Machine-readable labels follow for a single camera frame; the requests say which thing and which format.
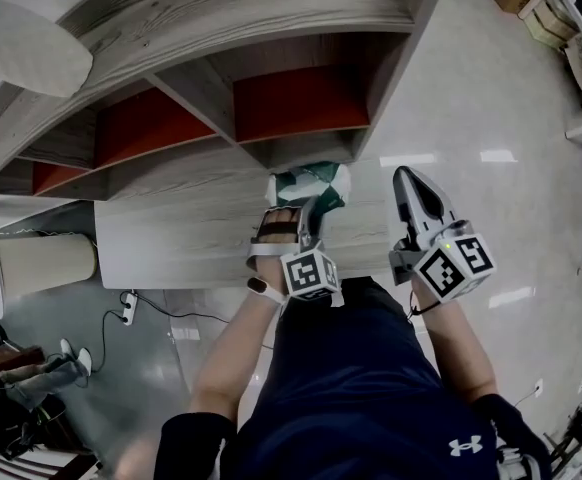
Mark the person's navy shirt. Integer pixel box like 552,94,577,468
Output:
153,276,552,480

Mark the person's right forearm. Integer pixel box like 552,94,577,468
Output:
410,287,500,409

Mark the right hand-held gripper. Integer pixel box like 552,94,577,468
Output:
388,165,498,304

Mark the white round pedestal table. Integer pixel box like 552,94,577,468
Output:
0,206,98,319

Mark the white wristband watch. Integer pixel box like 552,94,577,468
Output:
247,276,288,305

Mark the thin white cable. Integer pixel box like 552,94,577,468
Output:
0,226,93,240

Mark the black wrist cord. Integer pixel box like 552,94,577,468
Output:
407,287,445,322

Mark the thin black floor cable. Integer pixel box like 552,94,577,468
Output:
133,292,232,325

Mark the pale storage box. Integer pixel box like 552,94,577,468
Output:
525,0,580,47

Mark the person's left hand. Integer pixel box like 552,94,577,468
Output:
252,206,303,246

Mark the white power strip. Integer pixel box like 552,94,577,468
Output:
120,291,138,327

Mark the person's left forearm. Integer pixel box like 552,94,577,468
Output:
190,256,292,419

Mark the grey waist-worn device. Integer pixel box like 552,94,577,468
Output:
495,445,542,480

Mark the white vase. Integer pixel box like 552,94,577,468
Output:
0,0,95,99

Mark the black power cable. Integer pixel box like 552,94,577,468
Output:
88,307,137,375

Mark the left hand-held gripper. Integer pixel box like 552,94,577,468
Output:
244,195,345,309

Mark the green and white packet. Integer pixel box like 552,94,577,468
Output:
268,161,352,214

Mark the wooden shelf unit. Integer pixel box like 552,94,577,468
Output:
0,0,442,204

